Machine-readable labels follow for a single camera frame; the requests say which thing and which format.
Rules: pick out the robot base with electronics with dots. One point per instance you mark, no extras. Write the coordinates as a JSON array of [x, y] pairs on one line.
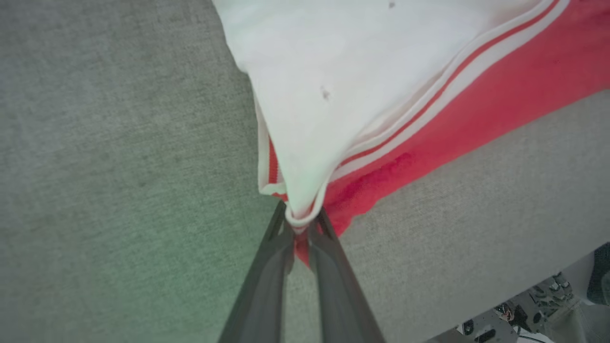
[[538, 305]]

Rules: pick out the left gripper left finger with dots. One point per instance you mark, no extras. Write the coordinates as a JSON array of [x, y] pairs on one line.
[[259, 305]]

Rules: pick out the grey fabric sofa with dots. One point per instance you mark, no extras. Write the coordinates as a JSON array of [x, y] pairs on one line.
[[119, 166]]

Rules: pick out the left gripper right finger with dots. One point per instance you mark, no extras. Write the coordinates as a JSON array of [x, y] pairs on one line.
[[343, 305]]

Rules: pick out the red and white garment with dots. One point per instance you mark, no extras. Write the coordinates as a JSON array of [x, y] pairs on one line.
[[357, 71]]

